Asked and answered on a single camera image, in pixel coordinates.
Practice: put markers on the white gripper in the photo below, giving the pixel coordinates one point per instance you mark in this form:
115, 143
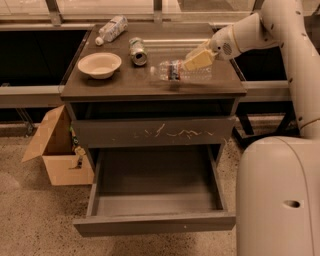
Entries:
222, 44

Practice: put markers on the clear plastic water bottle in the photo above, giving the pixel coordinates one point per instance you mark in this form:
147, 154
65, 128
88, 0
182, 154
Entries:
173, 70

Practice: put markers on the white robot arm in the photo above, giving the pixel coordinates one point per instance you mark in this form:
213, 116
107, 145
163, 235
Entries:
279, 23

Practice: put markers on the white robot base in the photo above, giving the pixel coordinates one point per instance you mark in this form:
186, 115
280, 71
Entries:
278, 198

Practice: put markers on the closed scratched grey drawer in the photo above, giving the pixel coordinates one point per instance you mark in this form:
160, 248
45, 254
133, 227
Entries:
153, 132

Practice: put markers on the grey drawer cabinet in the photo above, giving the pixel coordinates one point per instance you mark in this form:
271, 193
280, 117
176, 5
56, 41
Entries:
131, 92

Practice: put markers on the labelled water bottle at back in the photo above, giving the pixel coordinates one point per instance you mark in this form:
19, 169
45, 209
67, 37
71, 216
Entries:
111, 30

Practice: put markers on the open grey lower drawer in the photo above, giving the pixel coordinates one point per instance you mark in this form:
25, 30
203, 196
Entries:
149, 190

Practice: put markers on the green aluminium drink can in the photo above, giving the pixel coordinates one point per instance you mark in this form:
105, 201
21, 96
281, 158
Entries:
138, 52

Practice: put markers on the black table stand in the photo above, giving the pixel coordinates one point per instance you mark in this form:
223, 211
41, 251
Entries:
252, 127

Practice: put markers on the beige paper bowl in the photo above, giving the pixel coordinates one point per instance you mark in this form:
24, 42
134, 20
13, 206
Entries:
99, 65

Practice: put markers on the items in cardboard box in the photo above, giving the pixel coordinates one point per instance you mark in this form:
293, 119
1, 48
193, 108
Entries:
76, 148

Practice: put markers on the open cardboard box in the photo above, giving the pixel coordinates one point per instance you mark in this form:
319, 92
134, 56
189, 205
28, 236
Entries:
65, 165

